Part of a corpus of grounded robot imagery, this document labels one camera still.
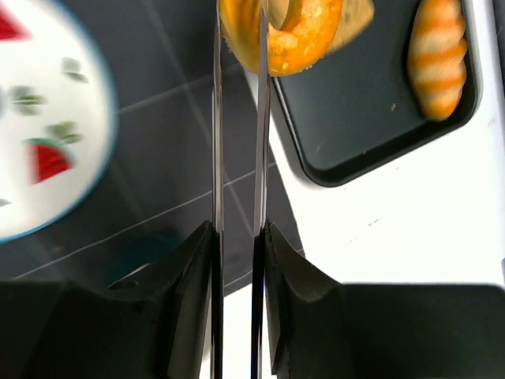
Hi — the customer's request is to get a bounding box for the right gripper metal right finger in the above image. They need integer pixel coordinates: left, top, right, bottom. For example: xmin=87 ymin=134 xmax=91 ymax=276
xmin=265 ymin=1 xmax=504 ymax=378

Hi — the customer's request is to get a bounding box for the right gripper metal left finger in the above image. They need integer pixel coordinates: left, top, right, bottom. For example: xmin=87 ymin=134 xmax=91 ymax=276
xmin=0 ymin=0 xmax=226 ymax=379

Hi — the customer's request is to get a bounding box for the orange glazed donut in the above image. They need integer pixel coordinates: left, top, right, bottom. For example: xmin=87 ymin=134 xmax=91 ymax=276
xmin=219 ymin=0 xmax=343 ymax=77

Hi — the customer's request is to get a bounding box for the striped long bread roll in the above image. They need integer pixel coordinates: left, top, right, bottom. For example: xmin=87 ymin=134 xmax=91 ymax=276
xmin=406 ymin=0 xmax=467 ymax=121

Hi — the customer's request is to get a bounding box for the dark checked placemat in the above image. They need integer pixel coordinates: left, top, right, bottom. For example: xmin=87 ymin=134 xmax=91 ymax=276
xmin=0 ymin=0 xmax=307 ymax=297

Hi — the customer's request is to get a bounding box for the black rectangular serving tray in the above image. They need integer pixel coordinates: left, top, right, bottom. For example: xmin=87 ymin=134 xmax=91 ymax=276
xmin=271 ymin=0 xmax=478 ymax=187

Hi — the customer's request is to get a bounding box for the white watermelon pattern plate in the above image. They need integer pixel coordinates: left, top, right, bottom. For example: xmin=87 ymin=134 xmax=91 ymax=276
xmin=1 ymin=1 xmax=119 ymax=242

